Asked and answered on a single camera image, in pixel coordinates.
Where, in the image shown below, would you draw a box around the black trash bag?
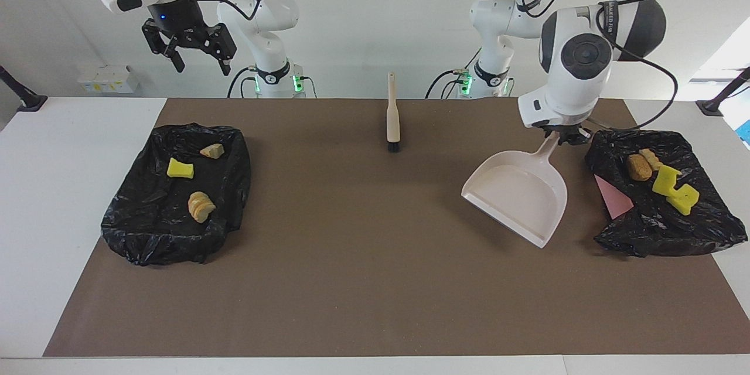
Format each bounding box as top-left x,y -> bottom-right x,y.
100,123 -> 252,267
584,129 -> 749,258

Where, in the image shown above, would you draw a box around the white cardboard box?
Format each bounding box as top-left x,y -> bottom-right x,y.
77,64 -> 139,94

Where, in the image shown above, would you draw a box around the notched yellow sponge piece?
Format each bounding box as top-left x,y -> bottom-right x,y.
666,183 -> 700,216

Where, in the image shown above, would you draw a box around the pale yellow jagged chunk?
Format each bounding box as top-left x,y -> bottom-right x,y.
639,148 -> 664,172

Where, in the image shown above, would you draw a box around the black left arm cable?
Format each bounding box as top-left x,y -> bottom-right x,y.
516,0 -> 679,131

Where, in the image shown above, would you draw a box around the beige plastic dustpan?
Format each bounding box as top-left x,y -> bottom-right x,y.
461,131 -> 568,248

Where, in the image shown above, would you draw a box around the large pale layered chunk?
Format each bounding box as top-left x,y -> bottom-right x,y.
187,191 -> 216,224

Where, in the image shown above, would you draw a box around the black base cable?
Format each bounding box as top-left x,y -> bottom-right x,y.
425,69 -> 469,98
227,66 -> 258,98

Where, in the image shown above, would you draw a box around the brown nugget chunk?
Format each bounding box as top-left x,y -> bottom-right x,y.
626,154 -> 653,182

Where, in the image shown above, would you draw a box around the black stand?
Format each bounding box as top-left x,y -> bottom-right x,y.
696,66 -> 750,117
0,64 -> 49,113

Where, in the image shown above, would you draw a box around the pink bin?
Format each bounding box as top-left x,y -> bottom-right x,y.
594,174 -> 635,220

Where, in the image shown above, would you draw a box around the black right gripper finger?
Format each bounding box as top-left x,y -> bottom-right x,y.
208,23 -> 238,77
142,19 -> 186,73

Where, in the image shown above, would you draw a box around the beige brush black bristles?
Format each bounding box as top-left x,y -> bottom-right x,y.
386,71 -> 402,153

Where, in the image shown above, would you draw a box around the brown table mat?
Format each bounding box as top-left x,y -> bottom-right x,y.
43,98 -> 750,358

